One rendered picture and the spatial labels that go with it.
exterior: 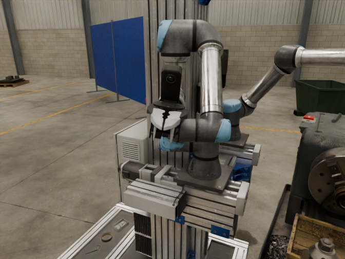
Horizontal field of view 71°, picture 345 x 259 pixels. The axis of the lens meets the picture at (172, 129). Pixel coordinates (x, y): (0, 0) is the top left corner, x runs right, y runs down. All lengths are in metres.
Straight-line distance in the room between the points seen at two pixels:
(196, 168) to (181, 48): 0.51
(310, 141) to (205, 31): 0.89
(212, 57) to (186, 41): 0.12
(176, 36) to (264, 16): 10.52
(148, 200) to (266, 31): 10.55
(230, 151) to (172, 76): 1.06
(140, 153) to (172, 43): 0.67
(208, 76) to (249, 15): 10.56
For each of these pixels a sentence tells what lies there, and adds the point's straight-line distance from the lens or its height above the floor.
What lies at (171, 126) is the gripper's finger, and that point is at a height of 1.57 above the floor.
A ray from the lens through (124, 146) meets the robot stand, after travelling 1.41.
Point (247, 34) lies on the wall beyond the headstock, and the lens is 11.29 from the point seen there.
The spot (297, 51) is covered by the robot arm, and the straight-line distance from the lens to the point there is 1.31.
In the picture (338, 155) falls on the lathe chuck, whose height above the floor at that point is 1.23.
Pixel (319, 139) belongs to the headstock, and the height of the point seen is 1.23.
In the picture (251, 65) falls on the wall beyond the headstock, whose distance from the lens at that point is 11.32.
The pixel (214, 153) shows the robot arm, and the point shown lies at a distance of 1.06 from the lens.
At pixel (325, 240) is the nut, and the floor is 1.18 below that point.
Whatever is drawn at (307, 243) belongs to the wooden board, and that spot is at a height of 0.89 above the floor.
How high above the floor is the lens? 1.72
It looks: 20 degrees down
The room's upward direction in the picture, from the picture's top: straight up
